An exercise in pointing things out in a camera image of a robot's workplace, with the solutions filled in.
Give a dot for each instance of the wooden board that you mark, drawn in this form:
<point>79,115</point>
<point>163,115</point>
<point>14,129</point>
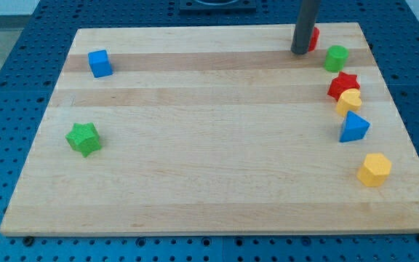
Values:
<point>213,130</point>

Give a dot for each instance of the green star block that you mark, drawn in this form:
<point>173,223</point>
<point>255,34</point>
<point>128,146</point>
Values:
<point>84,138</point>

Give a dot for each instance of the blue cube block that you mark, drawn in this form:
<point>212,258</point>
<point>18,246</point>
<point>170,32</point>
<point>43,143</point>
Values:
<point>99,63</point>

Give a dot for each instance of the yellow heart block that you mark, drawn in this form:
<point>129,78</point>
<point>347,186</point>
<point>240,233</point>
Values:
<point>349,100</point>

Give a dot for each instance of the red star block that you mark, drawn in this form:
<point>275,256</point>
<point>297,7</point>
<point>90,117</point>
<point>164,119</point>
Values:
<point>342,83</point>

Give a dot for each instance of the red cylinder block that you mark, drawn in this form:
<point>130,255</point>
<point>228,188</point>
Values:
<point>314,39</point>

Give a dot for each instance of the blue triangle block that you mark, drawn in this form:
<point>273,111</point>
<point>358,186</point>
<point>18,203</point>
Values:
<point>354,127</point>

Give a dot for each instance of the green cylinder block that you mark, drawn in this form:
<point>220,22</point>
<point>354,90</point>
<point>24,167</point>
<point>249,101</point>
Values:
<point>336,58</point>

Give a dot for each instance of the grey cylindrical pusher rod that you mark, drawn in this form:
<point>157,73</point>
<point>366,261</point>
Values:
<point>304,27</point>

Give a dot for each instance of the yellow hexagon block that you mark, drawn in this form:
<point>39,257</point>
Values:
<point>374,170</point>

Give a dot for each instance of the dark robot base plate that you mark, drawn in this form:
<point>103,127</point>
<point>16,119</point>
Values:
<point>190,6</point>

